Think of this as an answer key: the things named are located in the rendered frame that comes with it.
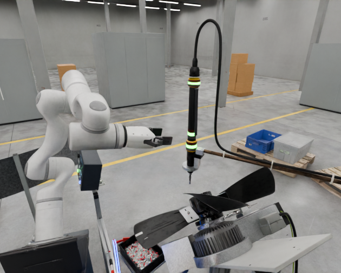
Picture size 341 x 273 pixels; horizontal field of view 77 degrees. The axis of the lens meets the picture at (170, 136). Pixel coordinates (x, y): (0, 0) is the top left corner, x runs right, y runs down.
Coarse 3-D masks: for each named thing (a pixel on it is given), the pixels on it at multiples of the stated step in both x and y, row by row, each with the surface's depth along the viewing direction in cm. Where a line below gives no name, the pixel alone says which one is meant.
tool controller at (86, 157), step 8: (80, 152) 146; (88, 152) 145; (96, 152) 148; (80, 160) 142; (88, 160) 134; (96, 160) 137; (80, 168) 139; (88, 168) 130; (96, 168) 133; (80, 176) 137; (88, 176) 132; (96, 176) 135; (80, 184) 136; (88, 184) 134; (96, 184) 137
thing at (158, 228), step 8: (160, 216) 101; (168, 216) 99; (176, 216) 99; (136, 224) 102; (144, 224) 98; (152, 224) 96; (160, 224) 95; (168, 224) 95; (176, 224) 94; (184, 224) 94; (136, 232) 94; (144, 232) 92; (152, 232) 91; (160, 232) 91; (168, 232) 90; (144, 240) 87; (152, 240) 87; (160, 240) 86; (144, 248) 83
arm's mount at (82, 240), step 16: (64, 240) 89; (80, 240) 98; (0, 256) 83; (16, 256) 86; (32, 256) 88; (48, 256) 90; (64, 256) 92; (80, 256) 95; (16, 272) 89; (32, 272) 91; (48, 272) 93; (64, 272) 95; (80, 272) 99
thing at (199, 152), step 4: (196, 148) 84; (204, 148) 84; (196, 152) 84; (200, 152) 83; (196, 156) 84; (200, 156) 83; (196, 160) 85; (200, 160) 88; (184, 164) 90; (196, 164) 86; (184, 168) 88; (188, 168) 87; (192, 168) 87; (196, 168) 87
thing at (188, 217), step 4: (184, 208) 103; (188, 208) 103; (180, 212) 101; (184, 212) 101; (192, 212) 101; (184, 216) 99; (188, 216) 99; (192, 216) 99; (196, 216) 98; (188, 220) 97; (192, 220) 96
